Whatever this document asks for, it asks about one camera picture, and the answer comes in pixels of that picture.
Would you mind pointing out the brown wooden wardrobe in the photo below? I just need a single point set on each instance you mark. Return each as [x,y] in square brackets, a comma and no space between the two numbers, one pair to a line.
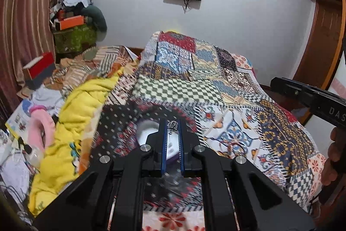
[323,50]

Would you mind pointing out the person's right hand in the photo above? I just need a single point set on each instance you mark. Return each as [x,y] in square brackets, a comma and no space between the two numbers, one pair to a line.
[329,174]

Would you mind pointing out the green patterned storage box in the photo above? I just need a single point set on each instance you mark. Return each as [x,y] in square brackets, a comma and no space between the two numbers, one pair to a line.
[75,39]

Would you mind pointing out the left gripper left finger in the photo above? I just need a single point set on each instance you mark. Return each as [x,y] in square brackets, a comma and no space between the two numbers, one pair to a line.
[156,164]

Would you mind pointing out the silver crystal earring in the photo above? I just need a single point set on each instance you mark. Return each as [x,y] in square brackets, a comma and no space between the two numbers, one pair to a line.
[172,127]

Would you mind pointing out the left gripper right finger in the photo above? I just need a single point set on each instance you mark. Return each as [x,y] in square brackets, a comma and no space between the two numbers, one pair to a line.
[187,141]

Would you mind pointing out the yellow fleece blanket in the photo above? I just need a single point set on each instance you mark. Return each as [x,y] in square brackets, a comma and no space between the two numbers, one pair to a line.
[60,164]

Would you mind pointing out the dark green stuffed bag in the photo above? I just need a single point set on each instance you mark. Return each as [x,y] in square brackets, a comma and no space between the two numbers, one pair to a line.
[97,17]

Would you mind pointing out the pink plush headband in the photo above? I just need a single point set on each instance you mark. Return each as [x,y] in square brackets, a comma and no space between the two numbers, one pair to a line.
[41,128]

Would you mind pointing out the striped beige quilt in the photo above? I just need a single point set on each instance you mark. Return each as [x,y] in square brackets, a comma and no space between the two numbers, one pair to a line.
[93,63]

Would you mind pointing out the orange shoe box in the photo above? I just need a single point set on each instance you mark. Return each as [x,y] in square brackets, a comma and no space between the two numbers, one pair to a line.
[71,22]

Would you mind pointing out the patchwork patterned bedspread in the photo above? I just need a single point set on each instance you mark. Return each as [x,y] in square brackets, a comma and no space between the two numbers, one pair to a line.
[216,94]

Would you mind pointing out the red and white box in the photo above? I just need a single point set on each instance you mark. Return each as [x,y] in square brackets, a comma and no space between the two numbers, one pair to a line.
[32,69]

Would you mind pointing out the striped maroon curtain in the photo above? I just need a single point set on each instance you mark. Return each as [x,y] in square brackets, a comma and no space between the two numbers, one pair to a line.
[25,34]

